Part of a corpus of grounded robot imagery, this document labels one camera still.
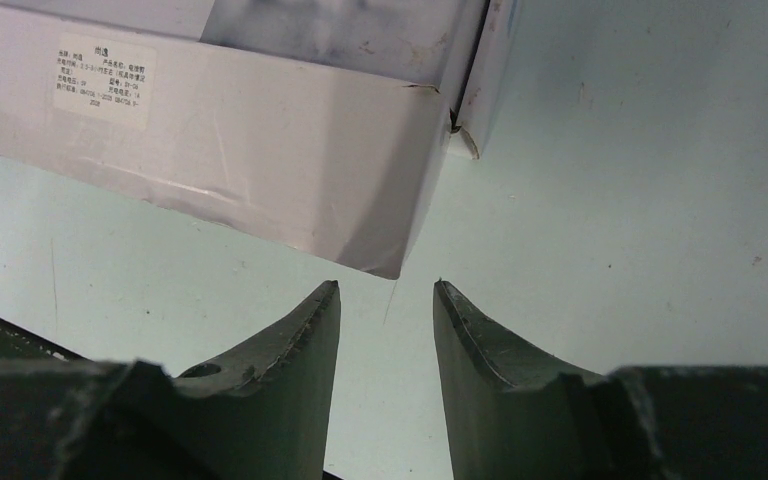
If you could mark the white box with black tray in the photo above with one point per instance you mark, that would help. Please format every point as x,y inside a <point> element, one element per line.
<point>320,125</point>

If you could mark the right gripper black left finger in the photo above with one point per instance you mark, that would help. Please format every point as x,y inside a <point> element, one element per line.
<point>259,410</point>

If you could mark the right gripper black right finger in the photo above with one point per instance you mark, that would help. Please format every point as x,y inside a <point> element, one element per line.
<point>515,411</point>

